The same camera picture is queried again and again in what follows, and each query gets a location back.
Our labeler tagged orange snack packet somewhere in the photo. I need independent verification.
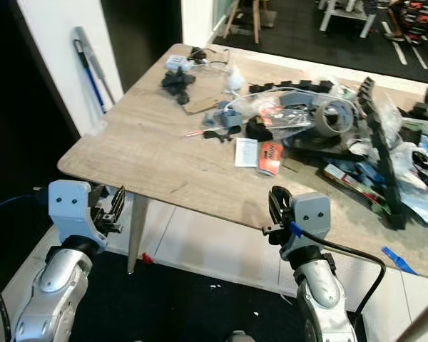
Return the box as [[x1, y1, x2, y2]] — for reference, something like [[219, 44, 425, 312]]
[[257, 140, 284, 177]]

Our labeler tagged white paper card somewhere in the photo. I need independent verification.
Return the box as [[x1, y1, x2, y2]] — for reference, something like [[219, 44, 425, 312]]
[[234, 138, 260, 168]]

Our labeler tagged wooden table with metal legs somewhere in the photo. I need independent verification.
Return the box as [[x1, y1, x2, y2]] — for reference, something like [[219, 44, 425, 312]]
[[58, 43, 428, 282]]

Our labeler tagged chunky black plastic part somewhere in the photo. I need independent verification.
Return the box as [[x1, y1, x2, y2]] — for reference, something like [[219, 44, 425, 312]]
[[245, 115, 275, 142]]

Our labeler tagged long colourful printed box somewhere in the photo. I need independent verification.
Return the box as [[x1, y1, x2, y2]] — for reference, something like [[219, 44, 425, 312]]
[[322, 162, 389, 214]]

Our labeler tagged flat black plastic part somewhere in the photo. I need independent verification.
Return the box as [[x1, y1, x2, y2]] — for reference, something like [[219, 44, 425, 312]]
[[205, 130, 233, 142]]

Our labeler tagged clear plastic bag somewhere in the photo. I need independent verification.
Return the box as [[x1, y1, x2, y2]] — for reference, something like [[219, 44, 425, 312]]
[[232, 89, 365, 140]]

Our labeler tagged large black floor mat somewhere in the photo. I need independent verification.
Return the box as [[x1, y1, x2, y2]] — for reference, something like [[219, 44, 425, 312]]
[[68, 249, 365, 342]]

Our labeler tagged grey blue plastic part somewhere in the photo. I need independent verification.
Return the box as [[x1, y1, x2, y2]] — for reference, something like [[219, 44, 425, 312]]
[[203, 101, 243, 133]]

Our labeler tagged grey tape roll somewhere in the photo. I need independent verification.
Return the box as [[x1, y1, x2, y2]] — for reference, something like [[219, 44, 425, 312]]
[[316, 98, 359, 138]]

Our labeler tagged grey robot foot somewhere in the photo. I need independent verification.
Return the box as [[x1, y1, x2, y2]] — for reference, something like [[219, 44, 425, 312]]
[[230, 330, 256, 342]]

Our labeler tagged blue tape strip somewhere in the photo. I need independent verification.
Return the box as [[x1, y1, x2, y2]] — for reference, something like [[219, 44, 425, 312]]
[[382, 247, 419, 276]]

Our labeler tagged brown cardboard tag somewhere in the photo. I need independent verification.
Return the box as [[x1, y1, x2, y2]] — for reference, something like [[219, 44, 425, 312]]
[[184, 96, 220, 115]]

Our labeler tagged blue stick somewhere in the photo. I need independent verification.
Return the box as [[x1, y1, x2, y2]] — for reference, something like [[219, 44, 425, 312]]
[[75, 39, 106, 115]]

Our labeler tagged white crumpled tissue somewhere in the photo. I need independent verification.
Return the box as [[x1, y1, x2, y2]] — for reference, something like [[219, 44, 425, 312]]
[[225, 64, 247, 93]]

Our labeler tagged black clamp part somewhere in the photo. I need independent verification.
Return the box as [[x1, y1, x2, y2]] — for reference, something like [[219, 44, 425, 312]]
[[161, 70, 197, 106]]

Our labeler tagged white crumpled plastic bag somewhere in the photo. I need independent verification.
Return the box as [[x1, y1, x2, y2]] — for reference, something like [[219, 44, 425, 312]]
[[389, 135, 428, 227]]

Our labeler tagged grey stick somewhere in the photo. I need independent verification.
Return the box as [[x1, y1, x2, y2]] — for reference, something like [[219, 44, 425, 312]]
[[76, 26, 118, 106]]

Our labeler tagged small white adapter box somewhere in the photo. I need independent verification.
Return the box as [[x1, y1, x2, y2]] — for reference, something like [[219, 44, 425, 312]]
[[165, 56, 193, 72]]

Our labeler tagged small black device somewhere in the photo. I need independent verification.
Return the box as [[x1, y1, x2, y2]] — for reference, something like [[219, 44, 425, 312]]
[[189, 47, 211, 65]]

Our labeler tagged wooden stool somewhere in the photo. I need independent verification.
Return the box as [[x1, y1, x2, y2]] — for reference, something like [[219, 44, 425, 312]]
[[225, 0, 265, 45]]

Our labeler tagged orange black parts pile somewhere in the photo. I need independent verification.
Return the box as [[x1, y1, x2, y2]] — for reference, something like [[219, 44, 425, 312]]
[[389, 0, 428, 47]]

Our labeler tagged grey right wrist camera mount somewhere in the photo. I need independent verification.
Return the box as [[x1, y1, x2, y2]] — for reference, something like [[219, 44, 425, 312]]
[[287, 192, 333, 252]]

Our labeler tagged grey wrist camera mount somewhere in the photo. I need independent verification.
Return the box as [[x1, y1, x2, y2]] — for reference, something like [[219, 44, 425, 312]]
[[287, 192, 333, 252], [48, 180, 101, 243]]

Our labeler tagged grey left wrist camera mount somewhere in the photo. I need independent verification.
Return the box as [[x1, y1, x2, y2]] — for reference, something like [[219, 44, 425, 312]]
[[48, 180, 101, 243]]

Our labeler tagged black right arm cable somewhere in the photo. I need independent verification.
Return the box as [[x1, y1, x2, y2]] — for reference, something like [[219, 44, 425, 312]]
[[289, 222, 387, 330]]

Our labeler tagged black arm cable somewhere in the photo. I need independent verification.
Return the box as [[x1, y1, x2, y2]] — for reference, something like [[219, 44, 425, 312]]
[[289, 222, 387, 330], [0, 190, 52, 342]]

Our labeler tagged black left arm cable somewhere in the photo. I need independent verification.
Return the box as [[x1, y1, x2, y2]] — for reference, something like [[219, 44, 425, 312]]
[[0, 190, 52, 342]]

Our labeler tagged long black drag chain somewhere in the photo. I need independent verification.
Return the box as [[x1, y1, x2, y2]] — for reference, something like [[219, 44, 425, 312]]
[[357, 76, 409, 230]]

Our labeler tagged short black drag chain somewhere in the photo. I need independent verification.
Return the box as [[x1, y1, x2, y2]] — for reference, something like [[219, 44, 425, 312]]
[[248, 80, 350, 97]]

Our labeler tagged white table frame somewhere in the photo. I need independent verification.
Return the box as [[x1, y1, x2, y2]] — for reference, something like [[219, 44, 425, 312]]
[[317, 0, 382, 40]]

